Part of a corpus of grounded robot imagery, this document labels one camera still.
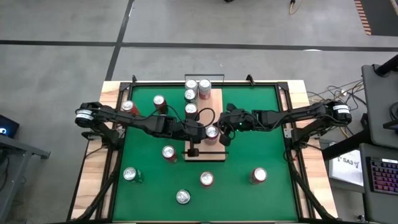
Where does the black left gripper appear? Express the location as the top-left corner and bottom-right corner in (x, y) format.
(183, 120), (210, 157)

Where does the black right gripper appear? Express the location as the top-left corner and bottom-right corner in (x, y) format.
(218, 104), (251, 146)

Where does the red strawberry Fanta can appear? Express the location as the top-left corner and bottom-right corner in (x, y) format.
(204, 124), (220, 146)
(184, 103), (199, 121)
(198, 78), (213, 101)
(199, 170), (215, 189)

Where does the white and red soda can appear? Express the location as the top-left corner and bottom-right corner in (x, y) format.
(184, 78), (199, 91)

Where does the dark red black soda can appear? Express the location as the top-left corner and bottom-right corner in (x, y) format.
(152, 94), (169, 115)

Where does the green table mat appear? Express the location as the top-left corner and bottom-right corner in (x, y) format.
(112, 85), (299, 222)

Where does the black stand leg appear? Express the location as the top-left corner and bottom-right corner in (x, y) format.
(322, 129), (371, 161)

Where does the white paper sign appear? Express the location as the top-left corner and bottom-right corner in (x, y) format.
(328, 149), (364, 187)

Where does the grey side table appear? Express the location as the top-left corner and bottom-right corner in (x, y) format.
(361, 63), (398, 149)

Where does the grey keyboard tray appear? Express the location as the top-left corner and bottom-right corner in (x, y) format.
(359, 142), (398, 224)

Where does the backlit black keyboard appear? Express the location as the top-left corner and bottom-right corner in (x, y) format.
(366, 156), (398, 197)

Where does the black pole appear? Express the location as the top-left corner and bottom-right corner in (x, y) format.
(374, 54), (398, 77)

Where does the grey metal stand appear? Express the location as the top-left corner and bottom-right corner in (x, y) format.
(0, 133), (52, 223)

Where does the black mat with striped edge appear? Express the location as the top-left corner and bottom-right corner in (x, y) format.
(354, 0), (398, 37)

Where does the black box with blue light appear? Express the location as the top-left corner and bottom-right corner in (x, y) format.
(0, 113), (20, 139)

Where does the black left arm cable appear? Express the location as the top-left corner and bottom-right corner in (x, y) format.
(195, 107), (216, 128)

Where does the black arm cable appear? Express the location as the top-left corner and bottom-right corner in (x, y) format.
(222, 126), (238, 141)
(195, 107), (216, 128)

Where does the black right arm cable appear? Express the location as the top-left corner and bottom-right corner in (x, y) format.
(222, 126), (238, 141)

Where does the wooden shelf with black frame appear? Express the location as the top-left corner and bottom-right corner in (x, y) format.
(182, 73), (231, 163)

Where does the yellow floor cable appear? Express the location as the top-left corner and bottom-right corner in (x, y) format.
(337, 123), (351, 139)

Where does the yellow cable with plug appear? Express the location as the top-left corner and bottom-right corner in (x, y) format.
(289, 0), (304, 16)

